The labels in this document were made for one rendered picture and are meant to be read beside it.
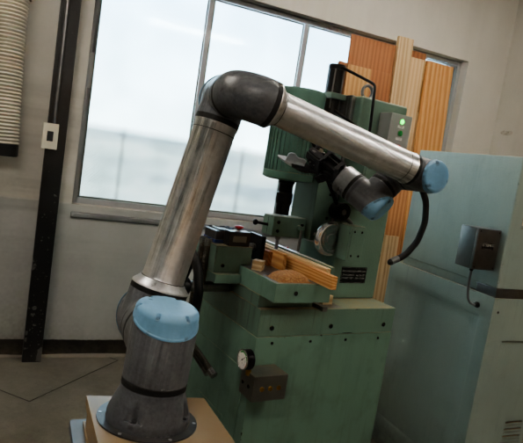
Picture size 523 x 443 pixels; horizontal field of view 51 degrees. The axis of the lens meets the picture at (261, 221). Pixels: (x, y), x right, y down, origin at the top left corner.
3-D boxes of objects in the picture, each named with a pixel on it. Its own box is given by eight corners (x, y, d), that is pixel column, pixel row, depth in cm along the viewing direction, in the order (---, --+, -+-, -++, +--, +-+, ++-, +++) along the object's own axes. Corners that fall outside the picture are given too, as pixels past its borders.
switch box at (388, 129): (372, 157, 193) (380, 112, 191) (392, 161, 198) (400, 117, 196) (384, 158, 187) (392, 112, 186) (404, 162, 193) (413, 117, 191)
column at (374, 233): (293, 281, 213) (323, 97, 205) (337, 282, 224) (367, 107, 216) (327, 299, 194) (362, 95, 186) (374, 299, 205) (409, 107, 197)
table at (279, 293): (170, 255, 207) (171, 240, 206) (239, 258, 223) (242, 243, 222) (246, 303, 156) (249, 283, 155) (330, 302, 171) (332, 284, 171)
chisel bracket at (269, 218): (260, 236, 192) (264, 213, 191) (293, 238, 199) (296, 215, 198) (271, 240, 186) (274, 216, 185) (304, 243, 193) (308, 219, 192)
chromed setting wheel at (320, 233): (309, 254, 186) (315, 219, 185) (337, 256, 193) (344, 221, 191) (315, 256, 184) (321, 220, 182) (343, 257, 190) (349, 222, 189)
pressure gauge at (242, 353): (234, 371, 164) (238, 345, 164) (245, 370, 166) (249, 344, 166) (243, 380, 159) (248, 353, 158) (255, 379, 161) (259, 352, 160)
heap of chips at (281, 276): (265, 275, 169) (265, 266, 169) (297, 276, 175) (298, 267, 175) (279, 282, 162) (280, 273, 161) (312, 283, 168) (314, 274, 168)
